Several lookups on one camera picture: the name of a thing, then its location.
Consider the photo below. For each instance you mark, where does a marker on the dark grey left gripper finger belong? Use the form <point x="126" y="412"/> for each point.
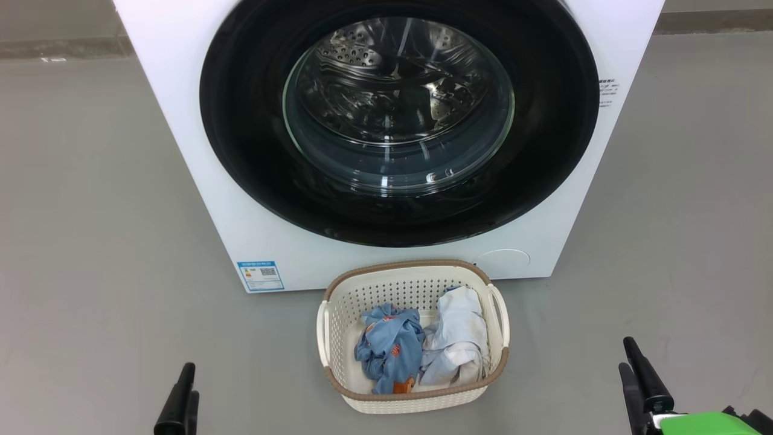
<point x="193" y="417"/>
<point x="175" y="405"/>

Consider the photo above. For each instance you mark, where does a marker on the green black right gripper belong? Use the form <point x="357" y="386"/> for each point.
<point x="706" y="425"/>

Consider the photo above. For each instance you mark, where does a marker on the white garment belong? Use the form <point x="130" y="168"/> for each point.
<point x="456" y="335"/>

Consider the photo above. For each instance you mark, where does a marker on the blue printed garment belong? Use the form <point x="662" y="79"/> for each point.
<point x="389" y="347"/>

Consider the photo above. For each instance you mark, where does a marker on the white front-load washing machine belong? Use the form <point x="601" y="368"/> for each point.
<point x="181" y="121"/>

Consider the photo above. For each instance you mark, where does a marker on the stainless steel washing machine drum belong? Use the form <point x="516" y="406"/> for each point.
<point x="362" y="54"/>

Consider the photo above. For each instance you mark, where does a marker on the blue energy label sticker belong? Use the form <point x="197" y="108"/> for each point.
<point x="261" y="275"/>

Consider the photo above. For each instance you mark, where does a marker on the cream perforated basket brown rim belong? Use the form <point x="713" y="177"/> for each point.
<point x="344" y="302"/>

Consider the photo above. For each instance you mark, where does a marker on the round white drain filter cover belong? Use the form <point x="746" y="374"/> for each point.
<point x="501" y="263"/>

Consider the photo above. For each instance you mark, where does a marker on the black printed text label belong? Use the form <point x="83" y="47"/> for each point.
<point x="609" y="92"/>

